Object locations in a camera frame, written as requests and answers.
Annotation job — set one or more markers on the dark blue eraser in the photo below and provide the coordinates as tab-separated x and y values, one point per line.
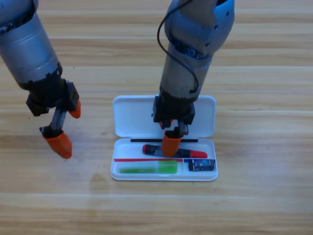
201	165

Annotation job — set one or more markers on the white Unitree pencil case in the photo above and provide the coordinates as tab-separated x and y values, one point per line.
135	115

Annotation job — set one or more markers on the green highlighter pen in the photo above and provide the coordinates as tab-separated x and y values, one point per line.
151	167

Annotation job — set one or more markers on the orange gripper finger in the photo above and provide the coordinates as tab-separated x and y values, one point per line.
167	122
171	145
61	145
75	110

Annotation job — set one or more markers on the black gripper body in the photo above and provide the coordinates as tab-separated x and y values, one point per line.
173	110
46	90

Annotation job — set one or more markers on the red and black marker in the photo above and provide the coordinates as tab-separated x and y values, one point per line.
195	153

